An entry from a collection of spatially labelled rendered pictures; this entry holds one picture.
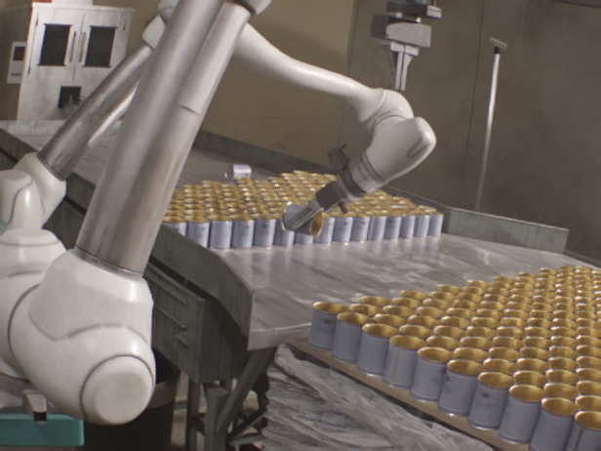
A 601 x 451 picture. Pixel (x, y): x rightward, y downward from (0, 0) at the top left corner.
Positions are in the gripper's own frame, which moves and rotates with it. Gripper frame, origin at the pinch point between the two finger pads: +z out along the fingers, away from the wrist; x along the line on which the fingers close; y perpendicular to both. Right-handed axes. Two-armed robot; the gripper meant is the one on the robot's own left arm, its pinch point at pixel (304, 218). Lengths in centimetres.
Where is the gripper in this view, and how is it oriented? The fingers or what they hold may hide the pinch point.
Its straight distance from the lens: 180.1
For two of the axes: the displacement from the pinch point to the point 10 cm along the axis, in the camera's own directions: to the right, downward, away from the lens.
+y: 5.3, 8.4, -1.2
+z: -7.3, 5.3, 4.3
